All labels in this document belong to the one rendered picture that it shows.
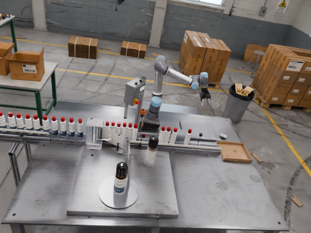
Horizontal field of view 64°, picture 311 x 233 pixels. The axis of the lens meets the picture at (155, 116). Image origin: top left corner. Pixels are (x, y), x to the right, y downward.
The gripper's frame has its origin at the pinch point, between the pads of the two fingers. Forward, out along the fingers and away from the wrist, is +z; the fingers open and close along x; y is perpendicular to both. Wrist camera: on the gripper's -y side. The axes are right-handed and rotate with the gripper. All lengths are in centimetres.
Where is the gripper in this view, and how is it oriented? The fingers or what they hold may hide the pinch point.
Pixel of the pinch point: (205, 105)
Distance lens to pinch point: 271.9
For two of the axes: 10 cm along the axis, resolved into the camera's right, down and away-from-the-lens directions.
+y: -2.8, -3.9, 8.8
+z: 1.0, 9.0, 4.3
